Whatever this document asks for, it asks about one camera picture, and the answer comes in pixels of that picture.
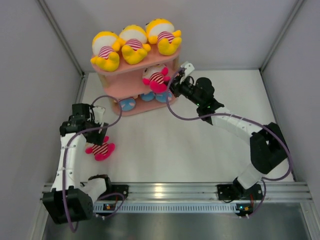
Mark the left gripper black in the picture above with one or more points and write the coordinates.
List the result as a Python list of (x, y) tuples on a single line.
[(97, 138)]

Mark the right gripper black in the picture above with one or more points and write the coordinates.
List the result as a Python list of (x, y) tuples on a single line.
[(175, 86)]

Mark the boy doll plush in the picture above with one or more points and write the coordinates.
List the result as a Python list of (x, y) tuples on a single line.
[(147, 97), (164, 97), (129, 103)]

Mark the white pink bear plush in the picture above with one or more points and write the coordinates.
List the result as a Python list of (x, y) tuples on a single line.
[(101, 152), (156, 77)]

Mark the yellow frog plush toy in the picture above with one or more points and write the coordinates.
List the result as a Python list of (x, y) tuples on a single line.
[(161, 32)]

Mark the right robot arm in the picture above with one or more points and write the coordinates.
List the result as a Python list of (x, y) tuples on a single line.
[(266, 142)]

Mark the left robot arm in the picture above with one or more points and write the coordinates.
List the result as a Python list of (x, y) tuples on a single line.
[(68, 201)]

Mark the boy doll plush in shelf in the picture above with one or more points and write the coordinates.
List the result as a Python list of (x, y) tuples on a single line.
[(129, 103)]

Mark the pink three-tier shelf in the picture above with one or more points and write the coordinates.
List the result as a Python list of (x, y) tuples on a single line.
[(126, 81)]

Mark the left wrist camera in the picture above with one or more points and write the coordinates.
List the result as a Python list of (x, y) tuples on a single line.
[(99, 112)]

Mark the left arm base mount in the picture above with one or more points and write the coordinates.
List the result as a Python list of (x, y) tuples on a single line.
[(115, 188)]

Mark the white slotted cable duct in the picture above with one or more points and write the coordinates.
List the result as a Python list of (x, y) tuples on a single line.
[(131, 207)]

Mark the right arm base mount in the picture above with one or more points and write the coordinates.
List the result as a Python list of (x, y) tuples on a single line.
[(230, 192)]

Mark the aluminium front rail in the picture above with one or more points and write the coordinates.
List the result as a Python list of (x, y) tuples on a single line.
[(275, 192)]

